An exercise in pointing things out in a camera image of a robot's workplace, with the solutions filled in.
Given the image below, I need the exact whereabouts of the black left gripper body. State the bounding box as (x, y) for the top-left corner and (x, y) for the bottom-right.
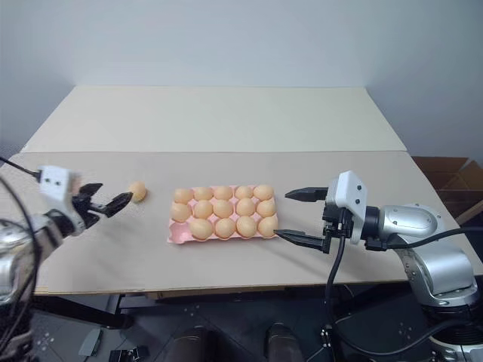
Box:
(69, 192), (106, 229)

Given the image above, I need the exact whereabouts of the grey flat bracket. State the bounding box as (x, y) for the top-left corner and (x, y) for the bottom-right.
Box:
(80, 328), (103, 357)

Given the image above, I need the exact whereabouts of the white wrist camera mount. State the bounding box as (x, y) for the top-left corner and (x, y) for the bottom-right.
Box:
(326, 170), (369, 246)
(36, 164), (83, 213)

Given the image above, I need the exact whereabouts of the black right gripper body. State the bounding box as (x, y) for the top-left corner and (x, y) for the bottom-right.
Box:
(320, 188), (356, 255)

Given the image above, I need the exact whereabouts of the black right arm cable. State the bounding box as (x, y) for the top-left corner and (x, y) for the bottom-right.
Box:
(365, 225), (483, 252)

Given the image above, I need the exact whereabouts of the black table frame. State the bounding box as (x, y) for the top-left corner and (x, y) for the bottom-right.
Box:
(32, 287), (343, 362)

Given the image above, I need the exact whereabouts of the brown cardboard box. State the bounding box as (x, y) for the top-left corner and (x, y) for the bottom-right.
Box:
(410, 155), (483, 228)

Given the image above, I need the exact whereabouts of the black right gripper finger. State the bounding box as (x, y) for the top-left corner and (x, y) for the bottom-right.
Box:
(274, 228), (328, 253)
(284, 186), (331, 205)

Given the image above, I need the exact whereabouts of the silver black robot torso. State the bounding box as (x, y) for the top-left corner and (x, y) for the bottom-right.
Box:
(420, 301), (483, 362)

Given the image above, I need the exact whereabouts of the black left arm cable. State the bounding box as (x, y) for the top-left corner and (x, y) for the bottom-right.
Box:
(0, 155), (43, 362)

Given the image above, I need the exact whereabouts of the loose brown egg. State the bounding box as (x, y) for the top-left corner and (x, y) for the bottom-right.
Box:
(128, 181), (148, 204)

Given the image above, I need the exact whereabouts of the pink egg tray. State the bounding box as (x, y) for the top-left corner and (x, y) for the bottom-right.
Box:
(166, 184), (281, 244)

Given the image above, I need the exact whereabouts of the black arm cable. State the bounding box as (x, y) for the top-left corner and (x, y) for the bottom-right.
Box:
(365, 225), (483, 252)
(0, 155), (43, 362)

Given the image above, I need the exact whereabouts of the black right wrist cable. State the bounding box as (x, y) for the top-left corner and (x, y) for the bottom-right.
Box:
(323, 216), (429, 357)

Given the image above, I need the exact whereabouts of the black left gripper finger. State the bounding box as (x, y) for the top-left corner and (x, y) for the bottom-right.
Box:
(76, 183), (104, 198)
(98, 191), (134, 219)

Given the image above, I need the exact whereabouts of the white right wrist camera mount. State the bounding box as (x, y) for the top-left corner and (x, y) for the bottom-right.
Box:
(326, 170), (369, 246)

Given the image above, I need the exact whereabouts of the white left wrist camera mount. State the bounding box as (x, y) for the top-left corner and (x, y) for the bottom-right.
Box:
(36, 164), (83, 213)

